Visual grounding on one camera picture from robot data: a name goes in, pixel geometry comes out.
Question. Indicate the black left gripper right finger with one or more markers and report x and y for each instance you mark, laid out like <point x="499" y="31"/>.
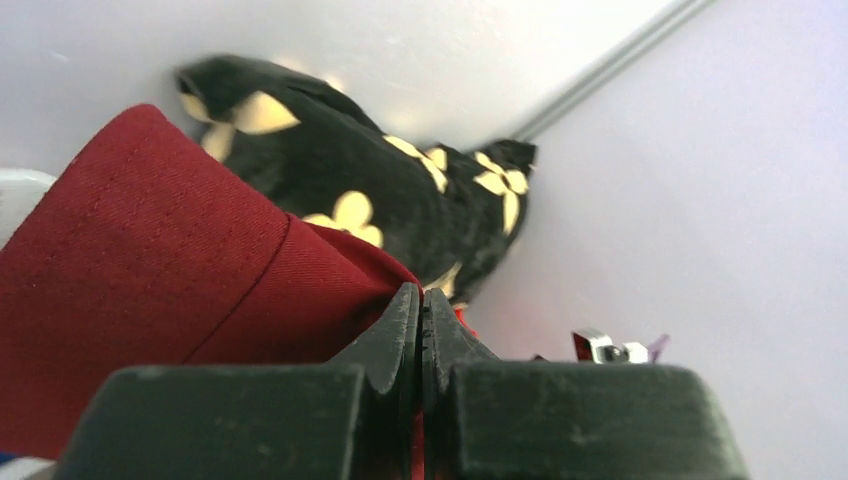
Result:
<point x="488" y="418"/>

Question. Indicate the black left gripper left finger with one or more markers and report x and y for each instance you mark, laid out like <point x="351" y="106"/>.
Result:
<point x="348" y="418"/>

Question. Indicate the dark red bucket hat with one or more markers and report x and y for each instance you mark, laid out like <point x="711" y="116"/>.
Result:
<point x="147" y="251"/>

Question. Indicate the black floral pillow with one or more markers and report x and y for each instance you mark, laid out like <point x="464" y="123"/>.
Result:
<point x="449" y="216"/>

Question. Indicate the white plastic basket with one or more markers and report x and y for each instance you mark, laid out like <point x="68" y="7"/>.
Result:
<point x="21" y="192"/>

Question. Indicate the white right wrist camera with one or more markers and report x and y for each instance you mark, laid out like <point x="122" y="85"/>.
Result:
<point x="594" y="346"/>

